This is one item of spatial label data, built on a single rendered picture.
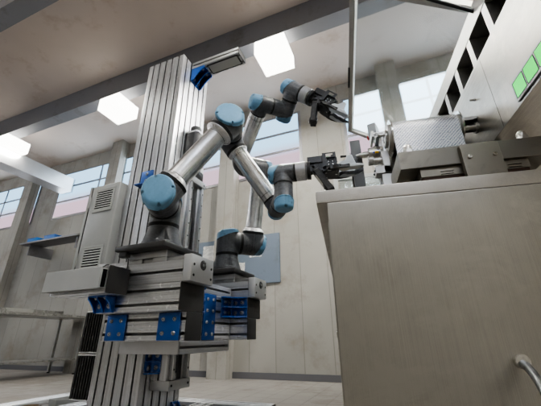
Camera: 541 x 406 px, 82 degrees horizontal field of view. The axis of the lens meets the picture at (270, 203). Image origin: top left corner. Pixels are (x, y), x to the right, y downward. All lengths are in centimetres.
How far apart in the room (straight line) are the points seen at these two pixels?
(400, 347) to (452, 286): 19
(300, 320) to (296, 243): 108
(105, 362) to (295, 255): 356
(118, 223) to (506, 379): 151
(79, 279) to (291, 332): 369
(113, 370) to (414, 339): 112
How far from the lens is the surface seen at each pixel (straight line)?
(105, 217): 169
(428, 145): 132
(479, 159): 107
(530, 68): 118
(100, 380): 156
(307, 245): 472
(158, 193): 113
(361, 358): 83
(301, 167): 122
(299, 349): 461
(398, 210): 90
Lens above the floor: 51
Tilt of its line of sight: 23 degrees up
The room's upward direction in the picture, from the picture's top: 1 degrees counter-clockwise
